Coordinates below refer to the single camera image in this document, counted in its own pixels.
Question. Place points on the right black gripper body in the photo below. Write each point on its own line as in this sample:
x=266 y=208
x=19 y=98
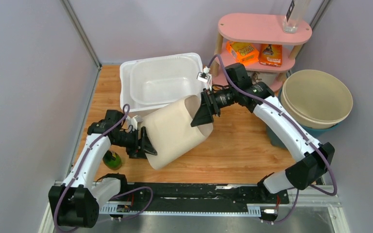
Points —
x=214 y=100

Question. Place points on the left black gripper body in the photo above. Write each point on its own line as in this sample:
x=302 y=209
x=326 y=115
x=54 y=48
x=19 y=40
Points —
x=131 y=142

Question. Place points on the cream rectangular bin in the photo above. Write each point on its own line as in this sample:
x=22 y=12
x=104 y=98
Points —
x=170 y=132

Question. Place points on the cream round bucket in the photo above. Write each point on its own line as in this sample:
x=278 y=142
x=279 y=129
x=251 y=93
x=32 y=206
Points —
x=314 y=80

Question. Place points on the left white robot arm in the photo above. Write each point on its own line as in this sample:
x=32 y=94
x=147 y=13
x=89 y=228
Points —
x=76 y=203

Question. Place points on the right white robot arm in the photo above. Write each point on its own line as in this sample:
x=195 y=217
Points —
x=312 y=158

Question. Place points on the green glass bottle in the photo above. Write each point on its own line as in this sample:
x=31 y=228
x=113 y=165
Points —
x=112 y=160

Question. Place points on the orange snack box left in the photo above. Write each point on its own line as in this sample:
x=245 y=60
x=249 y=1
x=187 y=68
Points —
x=242 y=52

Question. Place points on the orange snack box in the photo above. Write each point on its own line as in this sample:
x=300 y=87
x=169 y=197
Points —
x=242 y=52
x=270 y=55

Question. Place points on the white plastic tub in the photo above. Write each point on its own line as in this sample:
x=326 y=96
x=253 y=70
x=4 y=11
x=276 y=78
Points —
x=152 y=83

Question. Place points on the pink three-tier shelf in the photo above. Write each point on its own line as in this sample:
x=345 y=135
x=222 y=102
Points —
x=261 y=29

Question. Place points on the orange snack box right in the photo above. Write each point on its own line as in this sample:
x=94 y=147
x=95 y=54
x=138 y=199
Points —
x=270 y=55

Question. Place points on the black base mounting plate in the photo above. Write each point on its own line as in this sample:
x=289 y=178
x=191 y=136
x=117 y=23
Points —
x=243 y=193

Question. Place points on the clear glass vase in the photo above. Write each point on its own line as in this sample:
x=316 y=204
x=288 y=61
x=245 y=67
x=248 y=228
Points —
x=295 y=14

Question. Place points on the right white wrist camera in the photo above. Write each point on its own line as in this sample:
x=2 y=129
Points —
x=205 y=77

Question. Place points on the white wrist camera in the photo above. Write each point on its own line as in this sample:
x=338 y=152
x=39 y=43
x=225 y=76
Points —
x=205 y=77
x=134 y=121

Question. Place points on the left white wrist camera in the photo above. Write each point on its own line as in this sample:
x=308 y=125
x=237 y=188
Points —
x=134 y=121

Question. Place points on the aluminium frame rail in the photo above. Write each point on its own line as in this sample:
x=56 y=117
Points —
x=141 y=202

